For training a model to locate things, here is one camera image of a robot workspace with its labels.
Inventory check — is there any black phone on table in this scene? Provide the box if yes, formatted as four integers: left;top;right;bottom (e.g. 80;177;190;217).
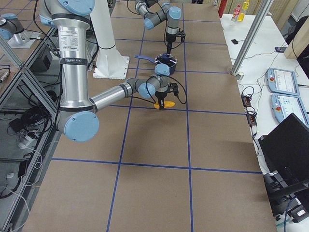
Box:
231;39;239;44

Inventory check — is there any red drink bottle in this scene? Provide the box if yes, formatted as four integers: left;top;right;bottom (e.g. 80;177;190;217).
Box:
231;4;241;22

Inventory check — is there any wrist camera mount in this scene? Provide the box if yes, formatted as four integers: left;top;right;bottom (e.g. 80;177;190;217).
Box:
177;29;186;43
168;83;179;97

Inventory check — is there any black laptop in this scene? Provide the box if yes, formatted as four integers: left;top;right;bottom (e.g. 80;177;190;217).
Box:
258;113;309;179

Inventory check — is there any dark blue pot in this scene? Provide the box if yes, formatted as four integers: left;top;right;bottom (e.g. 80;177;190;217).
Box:
134;53;179;76

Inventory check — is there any teach pendant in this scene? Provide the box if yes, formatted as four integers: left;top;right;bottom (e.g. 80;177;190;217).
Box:
271;93;309;127
265;68;300;96

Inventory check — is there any yellow drink bottle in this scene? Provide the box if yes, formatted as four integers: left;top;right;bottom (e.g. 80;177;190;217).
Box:
238;0;250;22

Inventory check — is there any upper teach pendant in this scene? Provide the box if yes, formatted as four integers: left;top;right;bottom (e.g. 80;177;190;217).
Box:
265;68;300;96

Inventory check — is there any aluminium frame post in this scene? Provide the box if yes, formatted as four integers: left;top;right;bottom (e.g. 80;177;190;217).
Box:
230;0;274;80

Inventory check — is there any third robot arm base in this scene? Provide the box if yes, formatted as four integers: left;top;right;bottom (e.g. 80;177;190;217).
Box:
0;13;34;49

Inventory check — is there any dark smartphone right table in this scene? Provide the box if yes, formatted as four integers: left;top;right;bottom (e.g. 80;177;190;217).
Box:
275;47;287;53

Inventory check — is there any yellow toy corn cob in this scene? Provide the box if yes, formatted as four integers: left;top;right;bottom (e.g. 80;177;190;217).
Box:
154;101;176;109

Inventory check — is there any orange black power strip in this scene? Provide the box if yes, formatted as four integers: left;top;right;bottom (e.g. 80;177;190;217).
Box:
241;94;257;128

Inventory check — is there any lower teach pendant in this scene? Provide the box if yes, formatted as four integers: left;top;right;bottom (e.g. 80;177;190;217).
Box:
271;93;309;127

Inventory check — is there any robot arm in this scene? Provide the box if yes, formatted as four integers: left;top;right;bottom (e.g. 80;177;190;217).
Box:
135;0;185;57
39;0;169;142

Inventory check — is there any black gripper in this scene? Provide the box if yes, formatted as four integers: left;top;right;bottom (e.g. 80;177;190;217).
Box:
155;91;167;109
165;32;178;55

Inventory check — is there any white camera stand column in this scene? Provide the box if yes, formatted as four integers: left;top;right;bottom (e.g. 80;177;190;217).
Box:
90;0;129;80

